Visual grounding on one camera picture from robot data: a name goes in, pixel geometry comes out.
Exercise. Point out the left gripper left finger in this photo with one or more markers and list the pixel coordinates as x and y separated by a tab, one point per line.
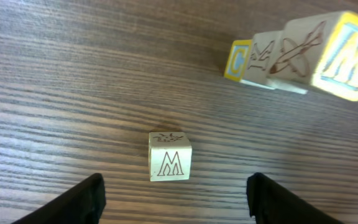
82	204

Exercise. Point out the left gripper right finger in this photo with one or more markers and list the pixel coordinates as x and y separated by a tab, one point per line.
271	203

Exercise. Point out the yellow S block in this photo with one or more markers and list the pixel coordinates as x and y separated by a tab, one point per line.
170	156

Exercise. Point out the white block bird picture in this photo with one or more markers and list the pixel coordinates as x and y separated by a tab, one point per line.
263	50

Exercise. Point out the white block blue side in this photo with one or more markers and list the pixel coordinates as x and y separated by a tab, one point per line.
237	60

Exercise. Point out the white block yellow O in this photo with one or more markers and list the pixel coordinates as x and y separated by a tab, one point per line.
320	52

